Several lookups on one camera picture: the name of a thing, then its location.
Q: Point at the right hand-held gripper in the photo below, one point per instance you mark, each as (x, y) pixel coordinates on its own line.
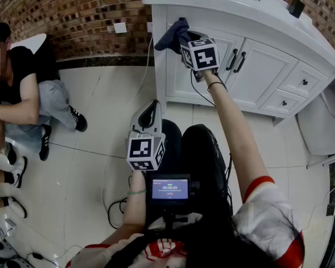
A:
(203, 56)

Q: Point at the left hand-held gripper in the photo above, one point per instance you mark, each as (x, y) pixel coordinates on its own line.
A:
(141, 149)

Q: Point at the white cabinet door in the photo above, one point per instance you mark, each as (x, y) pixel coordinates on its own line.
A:
(262, 74)
(178, 77)

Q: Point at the dark blue cloth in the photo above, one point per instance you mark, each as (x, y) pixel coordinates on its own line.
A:
(170, 35)

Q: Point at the person's right forearm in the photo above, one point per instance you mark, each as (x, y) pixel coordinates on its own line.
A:
(234, 127)

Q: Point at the person's left forearm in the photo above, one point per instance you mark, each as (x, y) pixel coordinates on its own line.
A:
(135, 205)

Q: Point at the white curved countertop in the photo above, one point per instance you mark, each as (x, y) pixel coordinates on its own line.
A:
(229, 1)

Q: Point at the black box-shaped object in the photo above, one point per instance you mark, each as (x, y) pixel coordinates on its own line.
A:
(296, 7)

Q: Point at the black chest-mounted monitor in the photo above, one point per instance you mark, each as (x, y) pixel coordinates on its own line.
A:
(170, 190)

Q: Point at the person's right leg black trousers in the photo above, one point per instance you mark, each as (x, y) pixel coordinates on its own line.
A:
(201, 160)

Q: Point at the black drawer knob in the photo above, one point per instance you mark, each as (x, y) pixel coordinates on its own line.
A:
(284, 103)
(305, 82)

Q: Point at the white toilet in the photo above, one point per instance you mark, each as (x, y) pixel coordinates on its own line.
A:
(321, 127)

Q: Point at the person's white and red shirt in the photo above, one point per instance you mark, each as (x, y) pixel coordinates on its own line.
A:
(268, 219)

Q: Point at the black power adapter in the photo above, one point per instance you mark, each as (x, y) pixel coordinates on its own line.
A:
(37, 256)

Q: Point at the white ceramic basin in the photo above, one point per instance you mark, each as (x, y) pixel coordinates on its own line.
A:
(28, 42)

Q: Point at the metal pipe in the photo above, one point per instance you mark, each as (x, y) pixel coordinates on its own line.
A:
(324, 162)

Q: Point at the white round device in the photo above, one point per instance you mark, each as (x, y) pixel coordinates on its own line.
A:
(1, 251)
(18, 263)

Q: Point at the white vanity cabinet frame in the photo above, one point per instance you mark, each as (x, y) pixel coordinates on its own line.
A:
(160, 80)

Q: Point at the black monitor mount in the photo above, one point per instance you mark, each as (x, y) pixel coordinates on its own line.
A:
(170, 219)

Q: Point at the white wall socket plate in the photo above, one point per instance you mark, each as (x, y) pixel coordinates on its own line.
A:
(120, 27)

